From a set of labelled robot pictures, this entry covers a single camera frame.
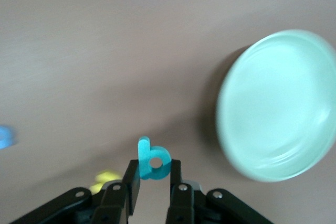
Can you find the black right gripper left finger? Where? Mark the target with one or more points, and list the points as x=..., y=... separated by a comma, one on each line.
x=115, y=203

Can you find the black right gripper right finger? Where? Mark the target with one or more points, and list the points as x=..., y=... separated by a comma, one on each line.
x=183, y=203

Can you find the yellow foam letter s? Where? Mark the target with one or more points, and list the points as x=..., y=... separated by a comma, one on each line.
x=95, y=187

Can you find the yellow foam letter u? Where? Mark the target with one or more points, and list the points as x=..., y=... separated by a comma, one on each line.
x=109, y=175

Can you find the teal foam letter b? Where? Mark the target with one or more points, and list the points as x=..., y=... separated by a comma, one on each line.
x=143, y=155

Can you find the blue foam letter g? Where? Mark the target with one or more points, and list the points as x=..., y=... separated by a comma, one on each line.
x=5, y=136

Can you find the green plate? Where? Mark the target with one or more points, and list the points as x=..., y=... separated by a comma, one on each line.
x=275, y=108

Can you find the brown table cover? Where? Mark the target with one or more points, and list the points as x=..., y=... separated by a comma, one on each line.
x=105, y=51

